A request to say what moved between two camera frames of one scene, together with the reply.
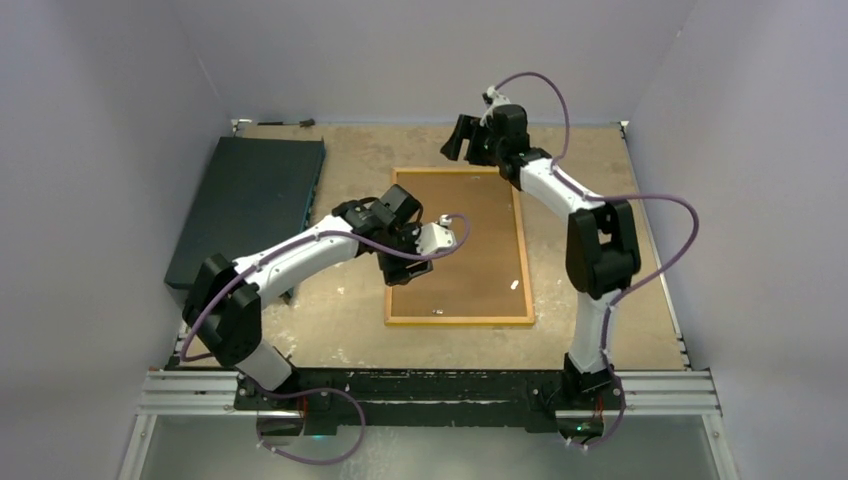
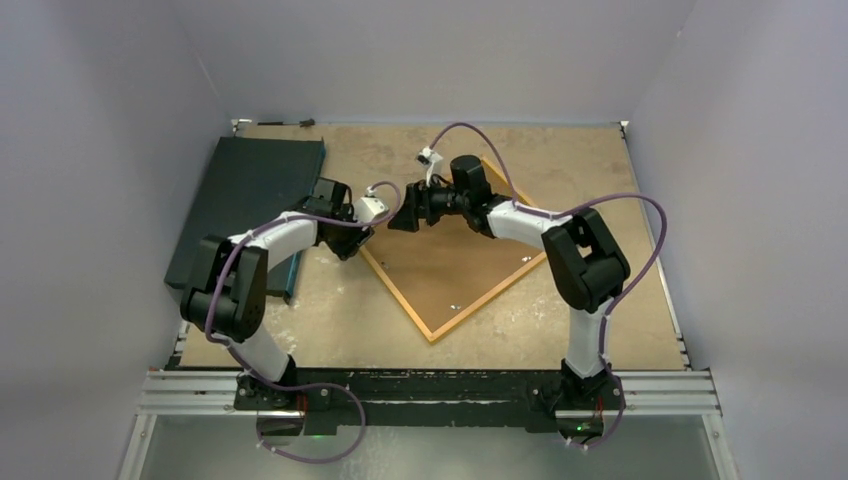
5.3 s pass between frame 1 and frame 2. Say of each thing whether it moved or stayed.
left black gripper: moved
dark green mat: stayed
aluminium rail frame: stayed
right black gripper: moved
